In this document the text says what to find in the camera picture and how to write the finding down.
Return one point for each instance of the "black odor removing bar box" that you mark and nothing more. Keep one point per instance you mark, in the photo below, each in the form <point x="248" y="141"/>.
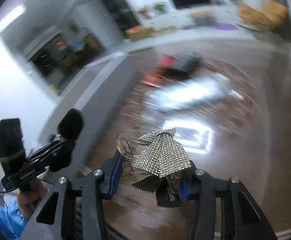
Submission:
<point x="183" y="65"/>

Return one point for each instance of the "purple round floor mat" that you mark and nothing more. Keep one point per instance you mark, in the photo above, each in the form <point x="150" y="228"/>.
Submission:
<point x="224" y="26"/>

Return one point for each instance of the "blue sleeve forearm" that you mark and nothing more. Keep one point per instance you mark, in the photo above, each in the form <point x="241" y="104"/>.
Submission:
<point x="12" y="221"/>

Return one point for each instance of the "phone case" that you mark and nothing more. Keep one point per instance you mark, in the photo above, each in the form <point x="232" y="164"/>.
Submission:
<point x="189" y="93"/>

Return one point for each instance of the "orange lounge chair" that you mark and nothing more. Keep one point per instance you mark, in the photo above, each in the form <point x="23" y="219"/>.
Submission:
<point x="272" y="16"/>

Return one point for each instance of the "wooden bench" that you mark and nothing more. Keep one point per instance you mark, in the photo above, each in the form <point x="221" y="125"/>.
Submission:
<point x="201" y="18"/>

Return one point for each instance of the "potted green plant left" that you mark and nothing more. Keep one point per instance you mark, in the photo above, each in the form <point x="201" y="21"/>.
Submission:
<point x="160" y="7"/>

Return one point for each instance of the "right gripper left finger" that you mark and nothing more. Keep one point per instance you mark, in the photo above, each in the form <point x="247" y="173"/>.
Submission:
<point x="54" y="218"/>

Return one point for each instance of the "red flower vase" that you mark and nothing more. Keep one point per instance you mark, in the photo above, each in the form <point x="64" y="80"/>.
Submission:
<point x="145" y="12"/>

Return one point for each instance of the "cardboard box on floor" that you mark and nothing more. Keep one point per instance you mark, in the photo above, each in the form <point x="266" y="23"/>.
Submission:
<point x="137" y="32"/>

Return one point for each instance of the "red candy packet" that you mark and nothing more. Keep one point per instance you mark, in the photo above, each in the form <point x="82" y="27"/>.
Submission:
<point x="155" y="77"/>

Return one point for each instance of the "dark glass display cabinet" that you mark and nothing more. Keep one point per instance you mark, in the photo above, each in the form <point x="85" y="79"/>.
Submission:
<point x="121" y="14"/>

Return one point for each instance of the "rhinestone bow hair clip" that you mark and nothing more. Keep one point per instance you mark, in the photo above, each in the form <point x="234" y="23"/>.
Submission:
<point x="158" y="157"/>

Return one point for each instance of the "black velvet scrunchie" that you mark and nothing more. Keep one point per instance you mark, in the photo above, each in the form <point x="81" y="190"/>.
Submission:
<point x="69" y="129"/>

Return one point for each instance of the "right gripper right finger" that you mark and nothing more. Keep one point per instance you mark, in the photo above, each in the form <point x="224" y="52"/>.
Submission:
<point x="241" y="217"/>

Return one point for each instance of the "left hand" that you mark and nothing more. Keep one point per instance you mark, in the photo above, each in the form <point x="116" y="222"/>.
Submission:
<point x="27" y="201"/>

